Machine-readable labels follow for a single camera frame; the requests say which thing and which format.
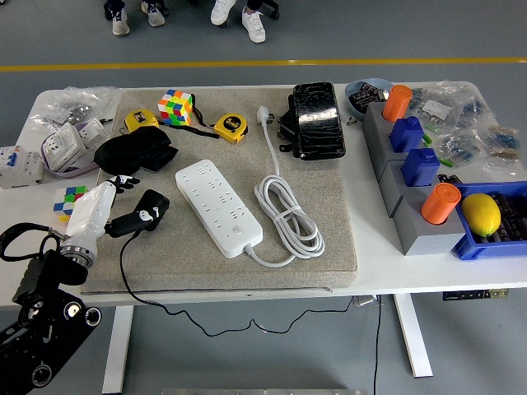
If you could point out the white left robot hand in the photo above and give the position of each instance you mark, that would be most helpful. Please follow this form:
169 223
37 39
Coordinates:
88 210

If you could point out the black plug adapter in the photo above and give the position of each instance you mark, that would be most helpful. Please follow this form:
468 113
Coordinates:
154 199

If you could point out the black cloth pouch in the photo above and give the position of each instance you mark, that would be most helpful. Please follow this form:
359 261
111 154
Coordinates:
131 152

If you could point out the small yellow tape measure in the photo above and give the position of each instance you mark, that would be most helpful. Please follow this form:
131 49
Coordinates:
140 119

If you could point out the white power strip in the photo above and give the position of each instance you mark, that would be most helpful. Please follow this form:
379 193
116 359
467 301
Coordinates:
214 205

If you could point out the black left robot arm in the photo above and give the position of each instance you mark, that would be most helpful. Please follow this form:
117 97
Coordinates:
45 267

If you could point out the small colourful puzzle cube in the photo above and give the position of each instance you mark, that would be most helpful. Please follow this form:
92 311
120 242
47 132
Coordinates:
66 203

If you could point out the purple flat ribbon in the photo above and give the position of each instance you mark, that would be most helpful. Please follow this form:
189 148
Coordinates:
78 170

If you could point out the white circuit breaker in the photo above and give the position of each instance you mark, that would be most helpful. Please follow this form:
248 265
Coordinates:
20 168

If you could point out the small dark metal pin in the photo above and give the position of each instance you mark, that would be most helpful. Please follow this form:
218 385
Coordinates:
107 120

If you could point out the clear bag of metal parts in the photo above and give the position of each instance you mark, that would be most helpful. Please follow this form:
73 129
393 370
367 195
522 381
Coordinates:
70 109

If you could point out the large colourful puzzle cube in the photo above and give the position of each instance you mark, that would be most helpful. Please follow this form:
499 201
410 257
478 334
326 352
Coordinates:
175 107

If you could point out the white table leg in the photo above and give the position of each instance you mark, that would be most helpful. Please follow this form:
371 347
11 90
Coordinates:
117 370
413 337

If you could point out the yellow tape measure 5m print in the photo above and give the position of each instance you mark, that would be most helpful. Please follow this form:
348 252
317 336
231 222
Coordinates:
230 125

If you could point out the grey white sneaker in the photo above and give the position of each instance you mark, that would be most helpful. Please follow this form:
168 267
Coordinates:
154 14
120 24

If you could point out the grey-brown mat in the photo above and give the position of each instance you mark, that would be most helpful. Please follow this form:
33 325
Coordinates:
321 205

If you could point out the glossy black case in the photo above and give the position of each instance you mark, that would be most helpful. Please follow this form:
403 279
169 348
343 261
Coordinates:
319 119

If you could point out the light blue bowl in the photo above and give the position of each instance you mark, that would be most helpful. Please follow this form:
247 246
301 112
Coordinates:
349 98

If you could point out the grey holder block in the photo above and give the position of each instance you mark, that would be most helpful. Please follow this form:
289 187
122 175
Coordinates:
381 152
432 243
391 185
372 115

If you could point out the black electronic modules pile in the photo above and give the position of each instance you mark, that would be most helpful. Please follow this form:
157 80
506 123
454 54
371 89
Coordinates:
364 96

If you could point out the blue block with knob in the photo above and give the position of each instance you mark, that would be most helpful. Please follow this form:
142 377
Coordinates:
405 133
420 166

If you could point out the orange cylinder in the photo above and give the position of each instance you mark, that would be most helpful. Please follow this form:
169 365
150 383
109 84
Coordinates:
396 100
438 203

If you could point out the green connector piece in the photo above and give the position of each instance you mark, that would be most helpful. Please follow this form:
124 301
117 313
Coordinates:
446 161
428 138

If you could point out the small black circuit module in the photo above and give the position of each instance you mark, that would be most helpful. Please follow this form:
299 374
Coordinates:
449 179

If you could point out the clear bag with white card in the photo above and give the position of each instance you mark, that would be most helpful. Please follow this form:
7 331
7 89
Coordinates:
436 109

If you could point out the clear bag of blue resistors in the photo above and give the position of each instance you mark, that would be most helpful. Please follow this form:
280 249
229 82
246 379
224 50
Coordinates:
461 146

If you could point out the blue plastic bin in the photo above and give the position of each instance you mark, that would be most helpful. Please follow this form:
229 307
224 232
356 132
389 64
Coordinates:
473 249

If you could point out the yellow lemon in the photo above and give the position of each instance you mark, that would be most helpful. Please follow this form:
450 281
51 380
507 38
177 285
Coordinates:
481 215

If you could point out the black table control panel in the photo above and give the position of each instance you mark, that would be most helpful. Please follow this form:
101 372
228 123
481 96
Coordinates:
473 294

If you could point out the clear bag of mixed resistors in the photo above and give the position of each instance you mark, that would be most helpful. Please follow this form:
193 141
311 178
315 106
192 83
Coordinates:
504 144

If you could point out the dark brown modules row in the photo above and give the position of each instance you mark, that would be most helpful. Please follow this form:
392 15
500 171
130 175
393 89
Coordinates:
514 214

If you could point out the white wall socket panel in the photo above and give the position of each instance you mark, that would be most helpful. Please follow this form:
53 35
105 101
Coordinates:
62 148
92 129

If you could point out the grey metal bracket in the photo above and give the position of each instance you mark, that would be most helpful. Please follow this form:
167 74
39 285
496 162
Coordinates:
366 301

